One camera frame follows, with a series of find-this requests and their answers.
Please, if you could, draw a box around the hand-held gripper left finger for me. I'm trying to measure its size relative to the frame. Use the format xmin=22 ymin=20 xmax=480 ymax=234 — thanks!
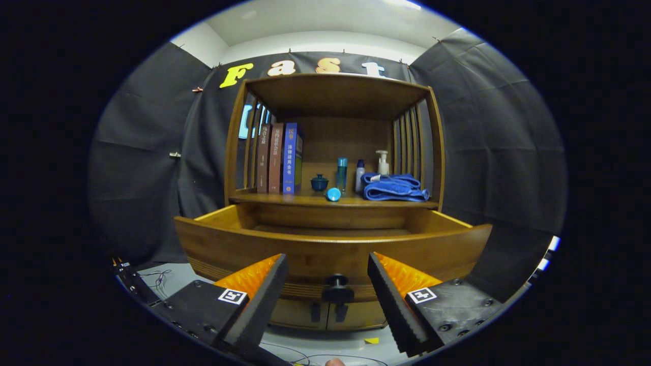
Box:
xmin=153 ymin=253 xmax=289 ymax=362

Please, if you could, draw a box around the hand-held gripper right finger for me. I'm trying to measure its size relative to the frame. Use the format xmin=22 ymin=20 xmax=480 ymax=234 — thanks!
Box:
xmin=367 ymin=252 xmax=504 ymax=358

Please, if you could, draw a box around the wooden drawer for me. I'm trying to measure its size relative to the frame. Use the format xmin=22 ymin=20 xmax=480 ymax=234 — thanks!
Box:
xmin=174 ymin=203 xmax=493 ymax=304

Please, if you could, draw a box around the wooden cabinet door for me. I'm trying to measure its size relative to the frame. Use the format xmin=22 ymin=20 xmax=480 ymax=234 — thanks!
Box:
xmin=270 ymin=297 xmax=329 ymax=330
xmin=328 ymin=300 xmax=387 ymax=330

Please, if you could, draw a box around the wooden countertop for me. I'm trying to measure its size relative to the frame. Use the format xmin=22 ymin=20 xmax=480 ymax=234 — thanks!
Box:
xmin=229 ymin=187 xmax=439 ymax=209

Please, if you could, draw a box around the wooden cabinet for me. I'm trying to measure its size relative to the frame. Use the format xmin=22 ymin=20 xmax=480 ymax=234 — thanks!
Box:
xmin=224 ymin=73 xmax=447 ymax=331

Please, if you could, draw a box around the blue folded towel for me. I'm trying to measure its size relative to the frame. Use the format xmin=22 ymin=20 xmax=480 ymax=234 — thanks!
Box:
xmin=360 ymin=173 xmax=430 ymax=202

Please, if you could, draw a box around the brown book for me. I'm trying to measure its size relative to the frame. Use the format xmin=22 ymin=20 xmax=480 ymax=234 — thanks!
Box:
xmin=268 ymin=123 xmax=285 ymax=194
xmin=256 ymin=124 xmax=273 ymax=194

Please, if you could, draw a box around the blue book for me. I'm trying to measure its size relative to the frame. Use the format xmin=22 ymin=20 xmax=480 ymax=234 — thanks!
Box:
xmin=282 ymin=122 xmax=304 ymax=195

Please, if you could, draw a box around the black backdrop cloth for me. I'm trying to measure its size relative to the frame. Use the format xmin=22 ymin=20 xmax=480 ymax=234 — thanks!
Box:
xmin=86 ymin=28 xmax=568 ymax=306

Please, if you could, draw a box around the thin floor cable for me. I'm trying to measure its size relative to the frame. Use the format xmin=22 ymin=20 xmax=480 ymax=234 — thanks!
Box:
xmin=259 ymin=343 xmax=390 ymax=366

